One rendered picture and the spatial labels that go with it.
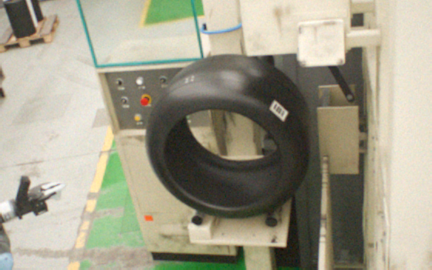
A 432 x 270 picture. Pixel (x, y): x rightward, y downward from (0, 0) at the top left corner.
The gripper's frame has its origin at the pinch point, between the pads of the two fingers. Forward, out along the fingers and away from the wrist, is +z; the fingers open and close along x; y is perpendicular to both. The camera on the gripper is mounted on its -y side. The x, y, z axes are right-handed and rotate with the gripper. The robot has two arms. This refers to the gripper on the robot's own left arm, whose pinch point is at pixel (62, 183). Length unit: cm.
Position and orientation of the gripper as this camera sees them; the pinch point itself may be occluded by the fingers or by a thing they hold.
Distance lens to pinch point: 199.8
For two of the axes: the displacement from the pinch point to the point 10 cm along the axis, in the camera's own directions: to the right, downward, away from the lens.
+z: 8.7, -3.5, 3.5
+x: 4.9, 4.8, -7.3
